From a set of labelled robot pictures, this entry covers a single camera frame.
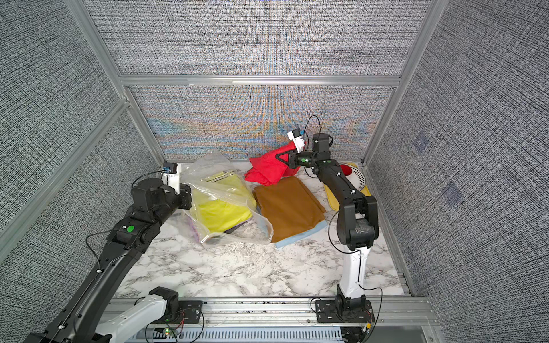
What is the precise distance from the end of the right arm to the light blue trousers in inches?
10.5

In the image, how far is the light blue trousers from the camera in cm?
90

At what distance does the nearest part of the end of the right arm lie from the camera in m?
0.74
